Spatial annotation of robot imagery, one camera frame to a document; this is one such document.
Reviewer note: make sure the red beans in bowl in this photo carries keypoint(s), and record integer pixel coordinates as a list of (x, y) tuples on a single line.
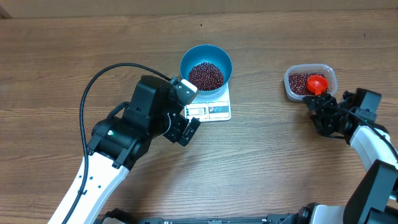
[(206, 76)]

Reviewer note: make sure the red scoop with blue handle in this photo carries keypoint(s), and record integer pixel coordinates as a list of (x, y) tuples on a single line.
[(317, 84)]

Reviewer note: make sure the clear plastic container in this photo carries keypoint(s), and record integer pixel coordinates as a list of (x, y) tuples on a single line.
[(310, 68)]

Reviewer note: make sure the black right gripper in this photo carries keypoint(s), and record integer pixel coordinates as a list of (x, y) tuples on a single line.
[(325, 112)]

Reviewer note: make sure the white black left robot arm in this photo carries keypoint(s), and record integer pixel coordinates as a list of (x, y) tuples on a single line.
[(118, 141)]

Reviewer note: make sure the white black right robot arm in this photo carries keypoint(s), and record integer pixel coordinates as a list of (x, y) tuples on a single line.
[(354, 120)]

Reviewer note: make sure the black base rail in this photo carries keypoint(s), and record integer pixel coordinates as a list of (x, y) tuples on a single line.
[(118, 216)]

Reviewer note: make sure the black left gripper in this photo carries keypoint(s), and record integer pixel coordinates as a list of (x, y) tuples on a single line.
[(181, 124)]

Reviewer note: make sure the white digital kitchen scale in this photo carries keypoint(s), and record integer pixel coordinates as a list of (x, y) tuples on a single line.
[(210, 108)]

